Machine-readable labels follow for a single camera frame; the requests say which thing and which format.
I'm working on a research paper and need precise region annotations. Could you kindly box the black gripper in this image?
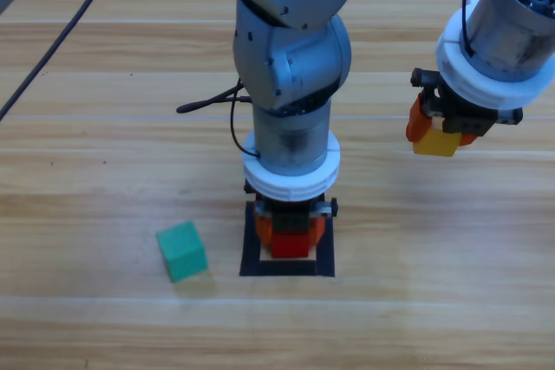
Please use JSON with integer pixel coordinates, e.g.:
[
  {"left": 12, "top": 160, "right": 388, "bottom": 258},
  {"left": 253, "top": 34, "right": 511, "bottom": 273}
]
[
  {"left": 245, "top": 181, "right": 339, "bottom": 254},
  {"left": 406, "top": 67, "right": 525, "bottom": 148}
]

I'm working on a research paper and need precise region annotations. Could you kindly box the red wooden block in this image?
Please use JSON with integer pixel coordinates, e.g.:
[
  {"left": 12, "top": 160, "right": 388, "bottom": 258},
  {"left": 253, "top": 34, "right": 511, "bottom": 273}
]
[{"left": 271, "top": 230, "right": 311, "bottom": 259}]

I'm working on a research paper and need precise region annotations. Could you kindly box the yellow wooden block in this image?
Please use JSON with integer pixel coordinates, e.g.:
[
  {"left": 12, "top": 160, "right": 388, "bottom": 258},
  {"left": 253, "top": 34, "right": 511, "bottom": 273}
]
[{"left": 411, "top": 127, "right": 463, "bottom": 158}]

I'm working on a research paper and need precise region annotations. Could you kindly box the green wooden block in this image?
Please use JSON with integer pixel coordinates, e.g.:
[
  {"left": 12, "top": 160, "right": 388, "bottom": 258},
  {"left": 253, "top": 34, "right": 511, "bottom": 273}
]
[{"left": 155, "top": 220, "right": 209, "bottom": 283}]

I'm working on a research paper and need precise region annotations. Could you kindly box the black tape square outline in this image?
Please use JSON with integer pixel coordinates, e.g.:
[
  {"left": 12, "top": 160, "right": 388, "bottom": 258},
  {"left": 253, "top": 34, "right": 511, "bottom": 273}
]
[{"left": 238, "top": 199, "right": 336, "bottom": 278}]

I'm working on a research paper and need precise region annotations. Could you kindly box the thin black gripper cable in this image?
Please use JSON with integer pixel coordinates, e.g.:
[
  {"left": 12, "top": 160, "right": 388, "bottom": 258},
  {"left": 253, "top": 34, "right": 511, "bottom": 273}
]
[
  {"left": 460, "top": 0, "right": 478, "bottom": 59},
  {"left": 229, "top": 77, "right": 261, "bottom": 159}
]

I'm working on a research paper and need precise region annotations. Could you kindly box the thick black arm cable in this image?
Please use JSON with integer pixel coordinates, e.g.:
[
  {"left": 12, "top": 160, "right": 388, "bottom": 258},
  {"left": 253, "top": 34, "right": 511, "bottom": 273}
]
[{"left": 176, "top": 83, "right": 255, "bottom": 114}]

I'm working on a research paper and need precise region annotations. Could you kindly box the long black hanging cable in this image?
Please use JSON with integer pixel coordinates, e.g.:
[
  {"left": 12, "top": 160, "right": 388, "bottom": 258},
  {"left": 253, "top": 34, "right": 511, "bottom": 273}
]
[{"left": 0, "top": 0, "right": 123, "bottom": 122}]

